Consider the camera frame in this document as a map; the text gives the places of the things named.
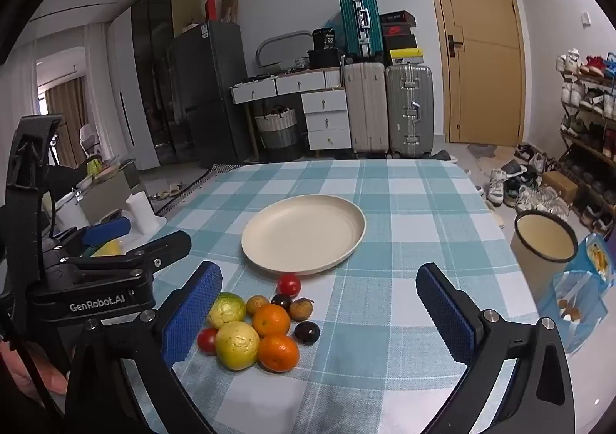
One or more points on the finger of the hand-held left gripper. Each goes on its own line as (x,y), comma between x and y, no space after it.
(108,229)
(154,246)

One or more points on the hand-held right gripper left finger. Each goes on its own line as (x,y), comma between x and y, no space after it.
(190,318)

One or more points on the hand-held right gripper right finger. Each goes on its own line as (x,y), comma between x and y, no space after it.
(447,318)

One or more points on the red tomato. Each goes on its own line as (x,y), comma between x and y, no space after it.
(208,341)
(289,285)

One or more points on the green lime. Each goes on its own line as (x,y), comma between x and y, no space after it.
(230,311)

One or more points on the yellow lemon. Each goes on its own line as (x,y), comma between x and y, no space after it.
(237,346)

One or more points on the small brown longan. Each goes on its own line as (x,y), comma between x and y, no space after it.
(256,304)
(302,309)

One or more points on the dark purple plum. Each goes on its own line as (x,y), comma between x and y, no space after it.
(280,301)
(306,332)

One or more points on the cream round plate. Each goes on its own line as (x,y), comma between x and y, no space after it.
(303,234)

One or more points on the person's left hand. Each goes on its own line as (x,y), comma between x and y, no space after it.
(29,366)

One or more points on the yellow sponge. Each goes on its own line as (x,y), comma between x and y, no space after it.
(107,249)

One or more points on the white paper towel roll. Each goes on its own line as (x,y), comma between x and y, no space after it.
(140,212)

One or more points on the pair of beige slippers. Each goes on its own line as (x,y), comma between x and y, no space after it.
(166,191)

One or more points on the teal checked tablecloth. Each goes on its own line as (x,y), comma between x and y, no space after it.
(385,270)

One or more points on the orange tangerine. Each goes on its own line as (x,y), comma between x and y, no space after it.
(271,320)
(277,353)

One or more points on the cream trash bin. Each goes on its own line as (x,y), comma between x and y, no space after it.
(534,265)

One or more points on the brown curtain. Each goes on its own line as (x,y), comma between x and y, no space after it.
(70,116)

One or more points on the blue plastic bag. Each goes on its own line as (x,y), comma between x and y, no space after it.
(577,299)

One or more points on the dark glass cabinet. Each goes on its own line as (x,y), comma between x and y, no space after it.
(144,78)

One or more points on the dark grey refrigerator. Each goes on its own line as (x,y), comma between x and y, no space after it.
(211,92)

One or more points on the white woven basket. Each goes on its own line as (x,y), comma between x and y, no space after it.
(275,128)

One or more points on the brown cardboard box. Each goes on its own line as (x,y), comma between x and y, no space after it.
(560,186)

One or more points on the grey hard suitcase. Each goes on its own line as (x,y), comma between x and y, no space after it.
(409,112)

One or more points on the white drawer desk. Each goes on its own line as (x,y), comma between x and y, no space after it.
(327,121)

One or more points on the beige hard suitcase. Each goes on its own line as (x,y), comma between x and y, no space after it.
(365,112)

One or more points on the tan wooden door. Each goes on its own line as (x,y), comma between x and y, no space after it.
(476,87)

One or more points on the oval grey mirror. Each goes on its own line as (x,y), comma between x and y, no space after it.
(281,47)

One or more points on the shoe rack with shoes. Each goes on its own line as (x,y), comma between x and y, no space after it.
(589,126)

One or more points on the brown cardboard piece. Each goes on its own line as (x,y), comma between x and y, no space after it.
(229,8)

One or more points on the black bag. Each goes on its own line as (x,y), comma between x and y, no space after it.
(325,54)

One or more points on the yellow shoe box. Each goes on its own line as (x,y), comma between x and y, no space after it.
(406,56)

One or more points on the red shoe box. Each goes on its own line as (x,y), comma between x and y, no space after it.
(398,30)

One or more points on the teal hard suitcase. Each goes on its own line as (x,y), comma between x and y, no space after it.
(353,25)

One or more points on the black shoe box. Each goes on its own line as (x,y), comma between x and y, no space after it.
(397,18)

